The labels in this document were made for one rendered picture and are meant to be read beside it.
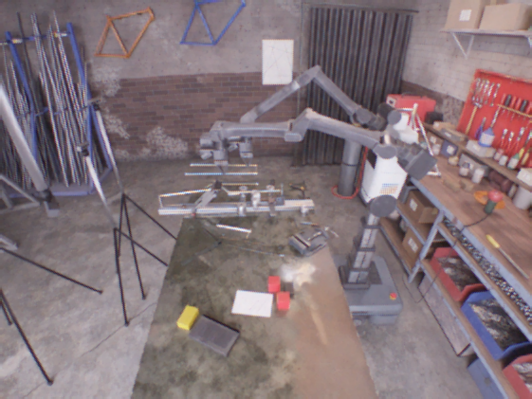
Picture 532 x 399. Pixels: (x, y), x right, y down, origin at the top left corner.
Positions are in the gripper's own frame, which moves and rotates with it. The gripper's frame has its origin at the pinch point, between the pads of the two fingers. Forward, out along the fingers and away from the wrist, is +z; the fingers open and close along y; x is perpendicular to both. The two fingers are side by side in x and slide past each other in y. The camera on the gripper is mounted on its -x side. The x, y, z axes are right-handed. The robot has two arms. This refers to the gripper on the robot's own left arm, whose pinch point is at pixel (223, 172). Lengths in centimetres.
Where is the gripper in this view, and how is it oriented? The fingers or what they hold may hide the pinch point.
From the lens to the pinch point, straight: 139.1
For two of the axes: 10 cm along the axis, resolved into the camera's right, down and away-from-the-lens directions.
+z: 0.0, 8.3, 5.5
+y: 0.1, 5.5, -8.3
